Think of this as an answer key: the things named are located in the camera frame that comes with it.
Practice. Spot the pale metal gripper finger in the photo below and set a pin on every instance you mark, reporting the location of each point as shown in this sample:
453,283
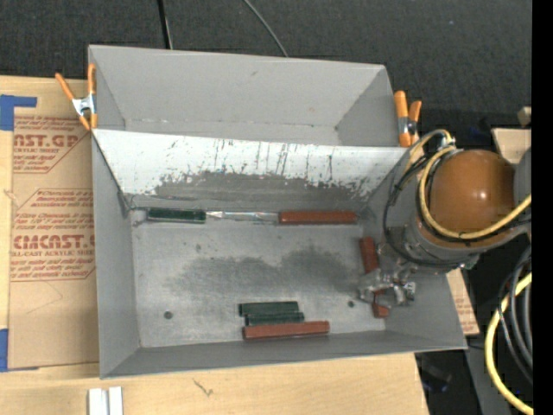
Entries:
366,290
375,276

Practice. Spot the red-brown flat block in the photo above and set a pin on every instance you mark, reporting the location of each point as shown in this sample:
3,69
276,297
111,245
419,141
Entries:
368,253
285,330
317,217

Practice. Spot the dark green flat block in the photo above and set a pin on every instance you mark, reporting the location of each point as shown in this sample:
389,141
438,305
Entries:
176,215
268,307
276,318

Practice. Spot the grey metal bin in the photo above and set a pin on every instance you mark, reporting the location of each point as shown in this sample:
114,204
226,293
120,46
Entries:
242,266

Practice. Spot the brown cardboard board red print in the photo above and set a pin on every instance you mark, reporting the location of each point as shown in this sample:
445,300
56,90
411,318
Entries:
52,305

